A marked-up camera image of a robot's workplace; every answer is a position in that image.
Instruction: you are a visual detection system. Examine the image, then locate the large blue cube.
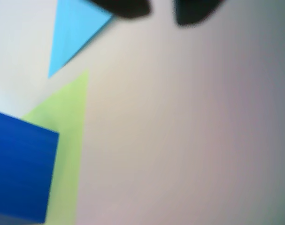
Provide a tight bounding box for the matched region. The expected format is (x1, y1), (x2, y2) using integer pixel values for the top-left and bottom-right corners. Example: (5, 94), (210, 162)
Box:
(0, 109), (60, 225)

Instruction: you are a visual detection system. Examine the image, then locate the green paper square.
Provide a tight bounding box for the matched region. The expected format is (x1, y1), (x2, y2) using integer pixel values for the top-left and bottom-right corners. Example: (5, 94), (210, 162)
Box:
(21, 69), (90, 225)

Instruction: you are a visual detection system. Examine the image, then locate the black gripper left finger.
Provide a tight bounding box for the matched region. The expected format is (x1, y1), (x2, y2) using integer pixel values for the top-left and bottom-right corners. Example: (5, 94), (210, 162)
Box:
(85, 0), (153, 19)

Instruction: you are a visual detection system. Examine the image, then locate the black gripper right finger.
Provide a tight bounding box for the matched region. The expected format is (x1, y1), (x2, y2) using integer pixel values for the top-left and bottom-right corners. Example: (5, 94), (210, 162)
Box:
(174, 0), (224, 26)

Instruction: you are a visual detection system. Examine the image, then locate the light blue paper square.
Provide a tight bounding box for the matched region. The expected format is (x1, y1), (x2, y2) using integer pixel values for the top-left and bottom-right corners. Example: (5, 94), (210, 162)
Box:
(47, 0), (114, 79)

